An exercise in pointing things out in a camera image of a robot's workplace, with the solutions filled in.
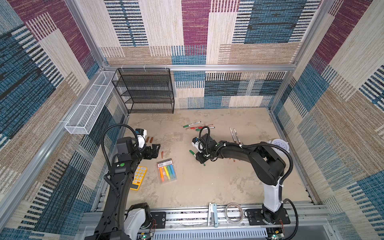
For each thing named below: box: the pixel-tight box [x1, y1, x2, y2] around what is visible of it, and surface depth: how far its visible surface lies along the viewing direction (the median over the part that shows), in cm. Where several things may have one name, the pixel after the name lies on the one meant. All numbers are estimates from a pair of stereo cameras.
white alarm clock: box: [266, 138, 290, 157], surface depth 100 cm
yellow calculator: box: [130, 165, 148, 191], surface depth 88 cm
